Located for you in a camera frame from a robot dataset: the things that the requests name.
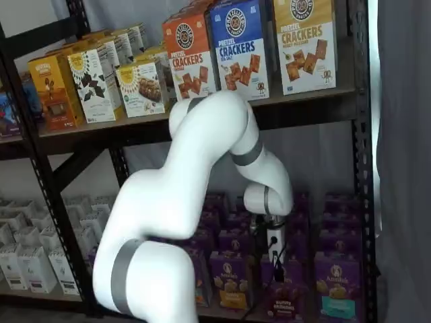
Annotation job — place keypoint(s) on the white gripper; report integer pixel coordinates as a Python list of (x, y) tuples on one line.
[(279, 237)]

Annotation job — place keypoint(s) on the purple Annie's box brown patch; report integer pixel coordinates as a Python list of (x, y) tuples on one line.
[(298, 249), (289, 299)]

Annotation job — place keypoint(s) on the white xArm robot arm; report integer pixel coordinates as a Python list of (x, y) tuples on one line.
[(161, 208)]

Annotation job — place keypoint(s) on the purple Annie's snack box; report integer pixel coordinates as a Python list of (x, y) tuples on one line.
[(340, 222), (208, 235), (235, 222), (301, 203), (338, 244), (340, 202), (219, 203), (299, 225)]

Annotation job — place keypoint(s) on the purple Annie's box orange patch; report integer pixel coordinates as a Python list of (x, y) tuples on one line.
[(234, 240), (230, 286)]

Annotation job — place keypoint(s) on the purple Annie's box teal patch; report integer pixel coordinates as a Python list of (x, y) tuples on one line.
[(338, 286)]

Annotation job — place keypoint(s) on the purple Annie's box green patch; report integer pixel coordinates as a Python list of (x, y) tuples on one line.
[(203, 289)]

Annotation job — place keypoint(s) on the black metal shelf rack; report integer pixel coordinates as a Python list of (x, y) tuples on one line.
[(303, 117), (17, 148)]

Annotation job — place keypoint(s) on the wooden shelf board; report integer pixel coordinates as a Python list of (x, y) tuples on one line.
[(345, 92)]

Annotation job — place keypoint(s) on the white carton box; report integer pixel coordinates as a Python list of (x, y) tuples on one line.
[(65, 276), (50, 237), (17, 215), (77, 205), (27, 235), (89, 228), (37, 272), (13, 269), (101, 207), (43, 218), (6, 233)]

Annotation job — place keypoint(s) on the yellow pretzel crackers box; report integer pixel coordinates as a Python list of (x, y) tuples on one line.
[(303, 50)]

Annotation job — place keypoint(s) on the orange pretzel crackers box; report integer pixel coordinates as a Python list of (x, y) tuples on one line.
[(188, 67), (198, 8)]

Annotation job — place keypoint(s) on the blue pretzel crackers box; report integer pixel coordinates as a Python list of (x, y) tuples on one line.
[(239, 50)]

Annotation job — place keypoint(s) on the Simple Mills bar box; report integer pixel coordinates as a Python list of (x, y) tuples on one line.
[(151, 55), (141, 91)]

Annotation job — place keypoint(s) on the white box dark diamond crackers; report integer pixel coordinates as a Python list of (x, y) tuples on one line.
[(134, 37), (107, 54), (94, 87)]

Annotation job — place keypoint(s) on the orange yellow snack box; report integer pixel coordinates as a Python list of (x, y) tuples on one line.
[(54, 101), (64, 50)]

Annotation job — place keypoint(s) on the blue snack box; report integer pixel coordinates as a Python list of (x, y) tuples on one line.
[(32, 97)]

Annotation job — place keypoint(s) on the dark purple snack box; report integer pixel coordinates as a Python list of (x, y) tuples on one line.
[(8, 117)]

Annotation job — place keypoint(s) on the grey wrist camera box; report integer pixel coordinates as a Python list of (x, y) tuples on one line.
[(259, 227)]

